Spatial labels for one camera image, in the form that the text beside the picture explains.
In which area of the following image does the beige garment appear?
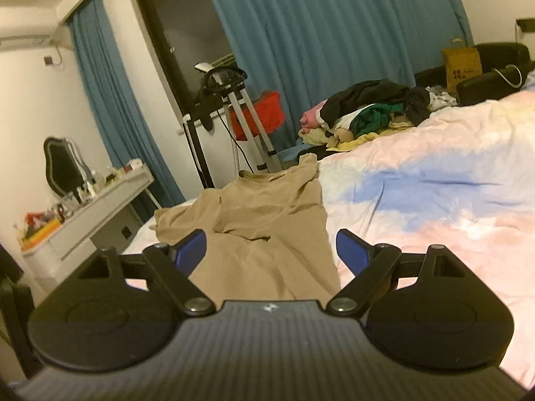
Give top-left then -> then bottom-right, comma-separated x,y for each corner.
154,154 -> 341,306

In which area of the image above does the pile of mixed clothes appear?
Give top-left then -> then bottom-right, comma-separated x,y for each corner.
298,80 -> 457,152

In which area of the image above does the white dressing table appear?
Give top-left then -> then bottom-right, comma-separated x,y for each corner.
23,165 -> 154,292

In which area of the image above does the pink and blue bed duvet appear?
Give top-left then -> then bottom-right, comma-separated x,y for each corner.
129,90 -> 534,387

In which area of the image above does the black framed vanity mirror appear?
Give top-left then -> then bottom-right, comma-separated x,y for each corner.
42,137 -> 93,204

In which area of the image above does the narrow teal curtain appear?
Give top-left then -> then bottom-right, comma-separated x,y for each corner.
67,0 -> 185,207

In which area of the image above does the exercise bike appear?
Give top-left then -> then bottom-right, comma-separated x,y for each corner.
182,62 -> 282,188

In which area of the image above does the yellow paper bag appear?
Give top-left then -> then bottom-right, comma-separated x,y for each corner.
442,37 -> 483,93

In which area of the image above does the red cloth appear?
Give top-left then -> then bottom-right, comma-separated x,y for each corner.
229,91 -> 286,141

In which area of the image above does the black sofa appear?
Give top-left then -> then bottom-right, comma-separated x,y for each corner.
414,42 -> 534,107

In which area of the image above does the white air conditioner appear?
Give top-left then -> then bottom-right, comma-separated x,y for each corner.
0,34 -> 51,52

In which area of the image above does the dark window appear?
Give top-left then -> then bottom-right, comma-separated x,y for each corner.
137,0 -> 234,115

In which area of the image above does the large teal curtain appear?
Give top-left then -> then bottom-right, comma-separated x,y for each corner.
211,0 -> 473,149

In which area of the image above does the white cord on sofa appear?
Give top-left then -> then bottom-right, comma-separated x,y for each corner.
491,64 -> 524,90

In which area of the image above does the black wall socket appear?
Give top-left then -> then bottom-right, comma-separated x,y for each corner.
516,17 -> 535,33

